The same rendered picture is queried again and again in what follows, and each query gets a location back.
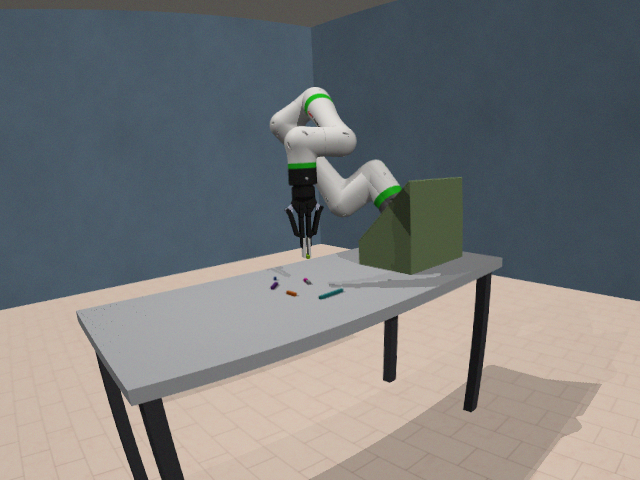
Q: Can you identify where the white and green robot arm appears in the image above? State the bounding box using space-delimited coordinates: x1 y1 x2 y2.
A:
270 87 402 217

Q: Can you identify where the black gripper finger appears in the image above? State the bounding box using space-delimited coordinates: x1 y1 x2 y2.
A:
285 204 306 258
305 203 324 258

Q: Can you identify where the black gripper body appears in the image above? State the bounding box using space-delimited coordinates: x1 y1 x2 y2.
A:
291 186 317 214

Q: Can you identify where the turquoise rod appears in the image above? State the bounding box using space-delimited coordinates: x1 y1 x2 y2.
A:
319 288 343 300

